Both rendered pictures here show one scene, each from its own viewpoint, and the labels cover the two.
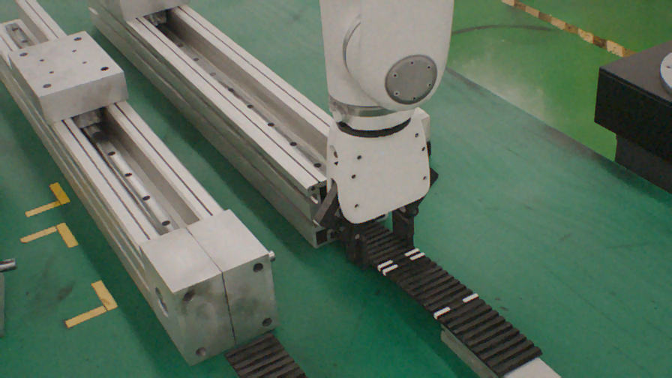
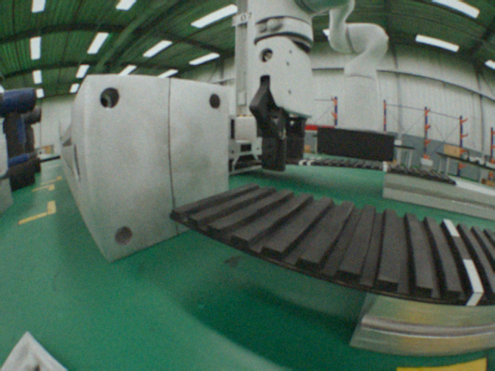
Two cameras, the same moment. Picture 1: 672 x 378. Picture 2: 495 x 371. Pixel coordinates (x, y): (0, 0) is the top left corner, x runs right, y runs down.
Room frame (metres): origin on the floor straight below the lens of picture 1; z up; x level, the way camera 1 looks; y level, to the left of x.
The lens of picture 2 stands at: (0.54, 0.13, 0.84)
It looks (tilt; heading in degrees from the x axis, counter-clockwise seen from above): 15 degrees down; 335
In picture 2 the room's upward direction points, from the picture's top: straight up
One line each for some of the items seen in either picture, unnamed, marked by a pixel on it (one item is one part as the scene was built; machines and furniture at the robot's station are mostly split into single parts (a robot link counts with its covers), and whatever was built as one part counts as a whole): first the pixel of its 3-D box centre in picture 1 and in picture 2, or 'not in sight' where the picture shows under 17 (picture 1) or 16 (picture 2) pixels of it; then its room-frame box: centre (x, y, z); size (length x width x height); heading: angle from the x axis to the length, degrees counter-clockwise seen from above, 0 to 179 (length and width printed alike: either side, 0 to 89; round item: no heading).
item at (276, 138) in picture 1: (205, 76); (137, 142); (1.18, 0.18, 0.82); 0.80 x 0.10 x 0.09; 28
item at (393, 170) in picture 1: (375, 154); (284, 76); (0.78, -0.03, 0.92); 0.10 x 0.07 x 0.11; 118
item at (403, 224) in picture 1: (411, 214); (296, 142); (0.80, -0.07, 0.83); 0.03 x 0.03 x 0.07; 28
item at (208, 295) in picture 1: (221, 280); (152, 153); (0.71, 0.13, 0.83); 0.12 x 0.09 x 0.10; 118
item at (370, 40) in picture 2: not in sight; (366, 51); (0.93, -0.51, 1.16); 0.19 x 0.12 x 0.24; 22
